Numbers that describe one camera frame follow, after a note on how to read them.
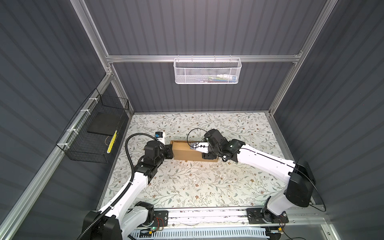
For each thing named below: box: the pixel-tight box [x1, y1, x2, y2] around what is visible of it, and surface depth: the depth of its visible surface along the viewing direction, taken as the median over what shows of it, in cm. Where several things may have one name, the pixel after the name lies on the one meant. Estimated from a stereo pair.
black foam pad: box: [87, 111, 122, 136], surface depth 77 cm
